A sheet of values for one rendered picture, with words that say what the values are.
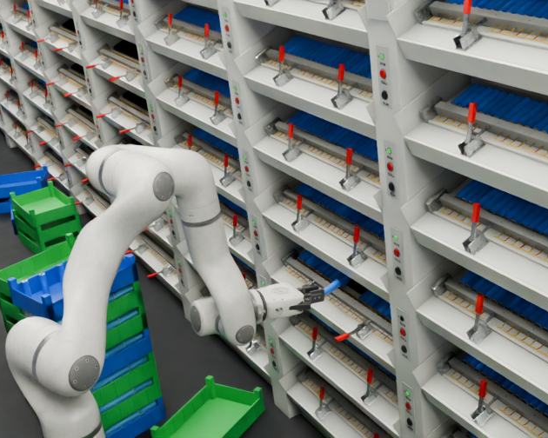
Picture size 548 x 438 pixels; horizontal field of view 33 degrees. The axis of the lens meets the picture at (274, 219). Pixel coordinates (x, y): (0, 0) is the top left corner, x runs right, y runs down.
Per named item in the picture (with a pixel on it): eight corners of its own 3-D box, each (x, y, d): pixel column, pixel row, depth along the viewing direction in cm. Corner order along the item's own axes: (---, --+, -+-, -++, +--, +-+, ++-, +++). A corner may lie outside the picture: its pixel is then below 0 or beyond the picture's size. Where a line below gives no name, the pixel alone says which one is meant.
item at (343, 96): (384, 143, 192) (357, 89, 185) (250, 89, 243) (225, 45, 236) (455, 85, 197) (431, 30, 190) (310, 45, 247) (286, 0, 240)
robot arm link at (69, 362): (51, 381, 194) (97, 409, 183) (4, 370, 185) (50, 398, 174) (145, 160, 199) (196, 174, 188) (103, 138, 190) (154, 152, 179)
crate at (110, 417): (80, 445, 268) (75, 421, 265) (43, 421, 282) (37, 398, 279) (162, 395, 287) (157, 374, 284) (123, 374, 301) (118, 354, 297)
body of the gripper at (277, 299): (264, 300, 217) (306, 291, 222) (244, 284, 226) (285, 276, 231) (263, 329, 220) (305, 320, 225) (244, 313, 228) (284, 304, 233)
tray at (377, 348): (403, 381, 215) (386, 354, 210) (277, 287, 265) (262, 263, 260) (465, 325, 219) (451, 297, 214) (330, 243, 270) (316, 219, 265)
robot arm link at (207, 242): (241, 223, 199) (265, 341, 213) (210, 199, 212) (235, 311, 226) (203, 239, 196) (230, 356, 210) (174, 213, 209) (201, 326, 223)
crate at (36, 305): (50, 323, 253) (44, 297, 250) (12, 303, 267) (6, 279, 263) (139, 280, 271) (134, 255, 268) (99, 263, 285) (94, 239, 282)
